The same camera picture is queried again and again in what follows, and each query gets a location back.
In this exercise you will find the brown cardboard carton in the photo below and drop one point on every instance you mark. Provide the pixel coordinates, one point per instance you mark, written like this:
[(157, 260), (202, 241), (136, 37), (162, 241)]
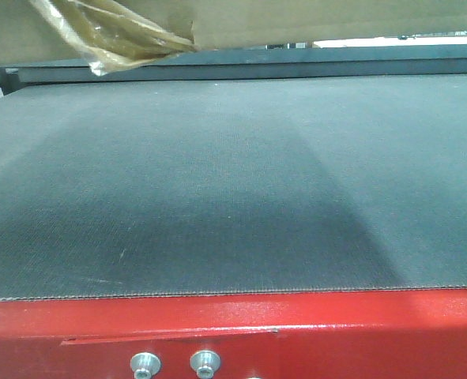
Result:
[(124, 33)]

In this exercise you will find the dark grey conveyor belt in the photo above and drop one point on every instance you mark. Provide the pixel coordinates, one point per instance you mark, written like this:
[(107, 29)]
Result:
[(236, 172)]

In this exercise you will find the silver bolt left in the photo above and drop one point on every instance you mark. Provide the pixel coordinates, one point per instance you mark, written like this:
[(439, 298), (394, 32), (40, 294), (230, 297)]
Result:
[(145, 365)]

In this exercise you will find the red conveyor frame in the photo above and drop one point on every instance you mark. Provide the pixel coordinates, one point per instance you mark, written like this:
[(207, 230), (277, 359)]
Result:
[(372, 334)]

